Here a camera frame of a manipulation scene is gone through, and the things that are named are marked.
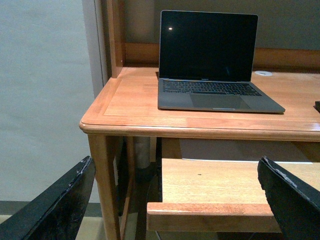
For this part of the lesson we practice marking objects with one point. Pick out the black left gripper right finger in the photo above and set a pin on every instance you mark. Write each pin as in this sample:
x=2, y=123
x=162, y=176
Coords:
x=294, y=203

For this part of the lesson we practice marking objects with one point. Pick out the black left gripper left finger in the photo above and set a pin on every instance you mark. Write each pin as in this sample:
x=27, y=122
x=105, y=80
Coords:
x=57, y=213

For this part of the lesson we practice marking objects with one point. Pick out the wooden pull-out keyboard tray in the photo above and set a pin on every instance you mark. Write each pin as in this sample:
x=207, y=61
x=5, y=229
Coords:
x=211, y=196

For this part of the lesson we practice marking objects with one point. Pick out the black mouse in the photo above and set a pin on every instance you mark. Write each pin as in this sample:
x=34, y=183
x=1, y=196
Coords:
x=317, y=105

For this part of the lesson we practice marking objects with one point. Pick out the wooden desk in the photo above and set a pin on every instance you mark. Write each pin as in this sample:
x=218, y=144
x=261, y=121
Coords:
x=127, y=107

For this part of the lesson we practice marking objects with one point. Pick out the grey open laptop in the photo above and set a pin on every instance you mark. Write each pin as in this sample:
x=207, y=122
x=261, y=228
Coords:
x=206, y=63

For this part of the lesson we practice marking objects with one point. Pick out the white cable grommet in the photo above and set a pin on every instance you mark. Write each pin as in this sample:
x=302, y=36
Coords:
x=263, y=73

